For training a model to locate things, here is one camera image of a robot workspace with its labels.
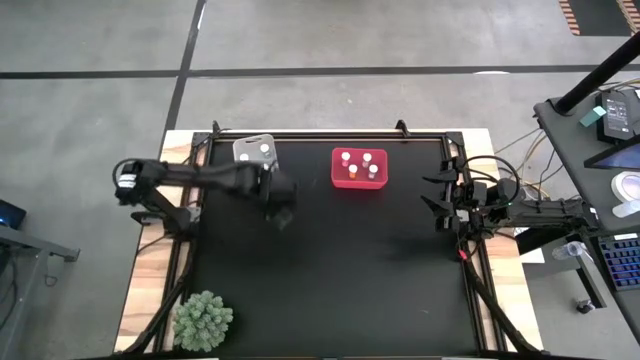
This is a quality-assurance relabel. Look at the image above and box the artificial green plant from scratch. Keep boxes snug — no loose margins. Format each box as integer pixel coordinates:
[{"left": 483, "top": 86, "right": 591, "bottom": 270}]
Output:
[{"left": 172, "top": 290, "right": 235, "bottom": 353}]

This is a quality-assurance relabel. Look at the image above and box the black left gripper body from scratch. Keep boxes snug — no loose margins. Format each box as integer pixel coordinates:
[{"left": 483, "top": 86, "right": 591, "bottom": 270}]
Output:
[{"left": 257, "top": 169, "right": 299, "bottom": 211}]

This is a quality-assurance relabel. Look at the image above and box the backlit keyboard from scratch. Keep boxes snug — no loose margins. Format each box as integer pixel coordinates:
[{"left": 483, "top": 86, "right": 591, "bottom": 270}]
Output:
[{"left": 597, "top": 234, "right": 640, "bottom": 292}]

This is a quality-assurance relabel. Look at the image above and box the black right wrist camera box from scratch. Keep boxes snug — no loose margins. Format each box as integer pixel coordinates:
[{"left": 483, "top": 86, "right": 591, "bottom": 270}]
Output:
[{"left": 470, "top": 179, "right": 490, "bottom": 205}]

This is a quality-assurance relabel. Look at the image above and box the black desk bracket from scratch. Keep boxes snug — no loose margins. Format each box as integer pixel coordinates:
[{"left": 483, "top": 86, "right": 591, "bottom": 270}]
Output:
[{"left": 514, "top": 222, "right": 599, "bottom": 256}]

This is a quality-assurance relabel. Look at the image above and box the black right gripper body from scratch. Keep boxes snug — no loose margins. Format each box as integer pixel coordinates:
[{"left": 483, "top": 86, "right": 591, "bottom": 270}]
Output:
[{"left": 437, "top": 157, "right": 472, "bottom": 235}]

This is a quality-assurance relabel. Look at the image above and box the grey desk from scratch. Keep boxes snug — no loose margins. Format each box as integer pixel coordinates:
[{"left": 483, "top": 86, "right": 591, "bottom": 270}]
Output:
[
  {"left": 0, "top": 223, "right": 81, "bottom": 360},
  {"left": 533, "top": 74, "right": 640, "bottom": 346}
]

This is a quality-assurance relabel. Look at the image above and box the blue-lit device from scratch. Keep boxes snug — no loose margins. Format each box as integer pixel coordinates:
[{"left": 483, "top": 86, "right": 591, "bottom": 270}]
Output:
[{"left": 0, "top": 198, "right": 28, "bottom": 230}]

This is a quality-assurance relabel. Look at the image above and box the black power adapter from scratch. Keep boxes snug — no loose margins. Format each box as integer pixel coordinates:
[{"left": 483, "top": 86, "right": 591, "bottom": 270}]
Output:
[{"left": 595, "top": 89, "right": 635, "bottom": 145}]

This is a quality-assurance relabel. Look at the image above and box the white paper sheet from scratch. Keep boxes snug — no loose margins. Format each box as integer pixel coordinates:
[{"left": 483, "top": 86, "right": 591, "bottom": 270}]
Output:
[{"left": 518, "top": 247, "right": 546, "bottom": 265}]

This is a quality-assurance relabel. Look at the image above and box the white round device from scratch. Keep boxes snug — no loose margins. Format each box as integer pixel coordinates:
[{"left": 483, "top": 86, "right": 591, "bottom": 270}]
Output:
[{"left": 610, "top": 170, "right": 640, "bottom": 204}]

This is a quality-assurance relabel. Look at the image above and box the dark tablet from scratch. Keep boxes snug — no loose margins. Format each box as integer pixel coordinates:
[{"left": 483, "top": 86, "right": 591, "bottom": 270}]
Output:
[{"left": 583, "top": 135, "right": 640, "bottom": 171}]

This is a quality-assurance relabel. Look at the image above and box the black aluminium rig frame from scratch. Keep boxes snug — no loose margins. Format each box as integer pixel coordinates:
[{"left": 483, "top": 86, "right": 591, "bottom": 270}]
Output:
[{"left": 117, "top": 119, "right": 544, "bottom": 360}]

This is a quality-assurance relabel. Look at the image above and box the white plastic bin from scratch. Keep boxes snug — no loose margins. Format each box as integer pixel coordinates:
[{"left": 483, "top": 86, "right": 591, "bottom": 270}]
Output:
[{"left": 232, "top": 133, "right": 281, "bottom": 174}]

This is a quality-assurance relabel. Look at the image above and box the clear water bottle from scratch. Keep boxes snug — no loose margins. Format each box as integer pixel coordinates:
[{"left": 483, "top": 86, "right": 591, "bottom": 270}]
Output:
[{"left": 551, "top": 240, "right": 587, "bottom": 262}]

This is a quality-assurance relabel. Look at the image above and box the grey desk leg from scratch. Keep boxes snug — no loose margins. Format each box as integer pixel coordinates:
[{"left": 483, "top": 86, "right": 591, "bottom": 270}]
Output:
[{"left": 572, "top": 252, "right": 609, "bottom": 309}]

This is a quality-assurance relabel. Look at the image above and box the pink plastic bin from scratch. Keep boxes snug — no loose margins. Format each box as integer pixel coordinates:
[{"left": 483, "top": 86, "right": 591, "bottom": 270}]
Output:
[{"left": 330, "top": 147, "right": 390, "bottom": 191}]

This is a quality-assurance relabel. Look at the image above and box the small white object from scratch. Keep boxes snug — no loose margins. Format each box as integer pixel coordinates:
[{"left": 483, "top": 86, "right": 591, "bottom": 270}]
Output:
[{"left": 611, "top": 199, "right": 640, "bottom": 219}]

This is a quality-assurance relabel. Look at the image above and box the small teal box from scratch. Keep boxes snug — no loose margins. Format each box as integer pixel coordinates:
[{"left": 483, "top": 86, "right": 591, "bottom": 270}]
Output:
[{"left": 579, "top": 105, "right": 608, "bottom": 128}]

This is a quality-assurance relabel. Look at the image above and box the black pole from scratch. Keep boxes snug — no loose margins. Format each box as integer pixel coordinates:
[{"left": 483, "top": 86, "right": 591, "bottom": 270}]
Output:
[{"left": 554, "top": 32, "right": 640, "bottom": 115}]

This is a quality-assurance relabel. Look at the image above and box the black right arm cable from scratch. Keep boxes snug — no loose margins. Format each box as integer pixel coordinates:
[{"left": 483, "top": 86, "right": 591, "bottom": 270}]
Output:
[{"left": 462, "top": 154, "right": 522, "bottom": 192}]

